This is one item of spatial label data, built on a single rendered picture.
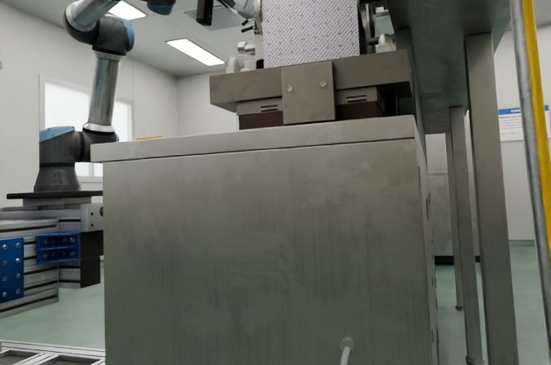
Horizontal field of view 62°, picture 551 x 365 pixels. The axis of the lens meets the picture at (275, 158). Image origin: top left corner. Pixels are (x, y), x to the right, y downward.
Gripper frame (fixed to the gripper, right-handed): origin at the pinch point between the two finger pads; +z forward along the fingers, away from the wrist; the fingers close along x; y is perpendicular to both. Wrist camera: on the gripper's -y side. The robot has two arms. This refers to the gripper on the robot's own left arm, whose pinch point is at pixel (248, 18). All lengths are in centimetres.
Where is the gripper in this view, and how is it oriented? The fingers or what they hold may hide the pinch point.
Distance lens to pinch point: 125.7
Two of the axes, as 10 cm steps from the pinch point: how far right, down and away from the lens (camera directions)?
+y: 5.7, -8.1, -1.4
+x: 3.3, 0.6, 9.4
